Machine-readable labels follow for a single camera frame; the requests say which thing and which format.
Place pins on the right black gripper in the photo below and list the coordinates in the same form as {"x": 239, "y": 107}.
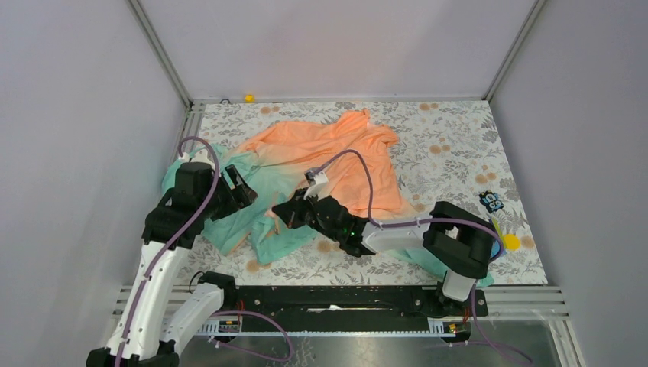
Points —
{"x": 290, "y": 212}

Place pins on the blue owl toy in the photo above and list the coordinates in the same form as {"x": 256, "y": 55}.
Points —
{"x": 491, "y": 201}

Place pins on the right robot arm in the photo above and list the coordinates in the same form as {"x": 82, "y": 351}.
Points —
{"x": 461, "y": 241}

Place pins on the left aluminium frame post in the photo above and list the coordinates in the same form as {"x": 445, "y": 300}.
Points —
{"x": 149, "y": 32}

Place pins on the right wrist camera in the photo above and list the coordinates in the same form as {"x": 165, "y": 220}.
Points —
{"x": 317, "y": 180}

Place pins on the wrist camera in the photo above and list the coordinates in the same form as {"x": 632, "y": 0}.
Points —
{"x": 317, "y": 180}
{"x": 201, "y": 156}

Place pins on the orange and teal jacket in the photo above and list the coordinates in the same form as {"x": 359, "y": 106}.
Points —
{"x": 314, "y": 167}

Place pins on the floral patterned table mat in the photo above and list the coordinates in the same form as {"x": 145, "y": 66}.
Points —
{"x": 392, "y": 159}

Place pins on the aluminium frame post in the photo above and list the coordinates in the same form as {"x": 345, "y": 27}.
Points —
{"x": 525, "y": 29}
{"x": 149, "y": 32}

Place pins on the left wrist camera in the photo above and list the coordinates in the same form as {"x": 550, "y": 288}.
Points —
{"x": 201, "y": 156}

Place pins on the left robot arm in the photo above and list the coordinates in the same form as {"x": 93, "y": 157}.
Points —
{"x": 144, "y": 336}

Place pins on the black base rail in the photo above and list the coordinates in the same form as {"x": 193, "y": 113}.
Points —
{"x": 352, "y": 309}

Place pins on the right aluminium frame post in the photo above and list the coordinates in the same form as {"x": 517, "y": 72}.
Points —
{"x": 525, "y": 29}

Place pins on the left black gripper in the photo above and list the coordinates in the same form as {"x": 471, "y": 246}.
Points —
{"x": 246, "y": 195}

